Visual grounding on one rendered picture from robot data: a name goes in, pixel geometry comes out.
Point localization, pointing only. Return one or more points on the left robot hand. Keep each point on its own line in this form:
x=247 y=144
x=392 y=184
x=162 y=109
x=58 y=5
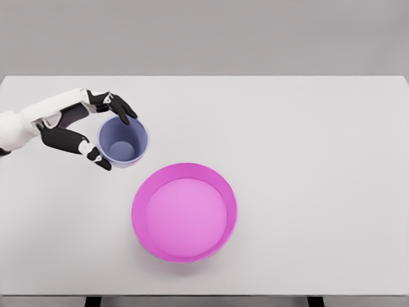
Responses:
x=48 y=110

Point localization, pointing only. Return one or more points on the lavender blue cup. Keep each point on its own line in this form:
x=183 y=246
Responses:
x=123 y=142

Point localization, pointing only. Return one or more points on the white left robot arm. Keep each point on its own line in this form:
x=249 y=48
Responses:
x=9 y=129

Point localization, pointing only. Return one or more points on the pink round plate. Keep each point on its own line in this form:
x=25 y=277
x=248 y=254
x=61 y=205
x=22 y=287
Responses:
x=184 y=212

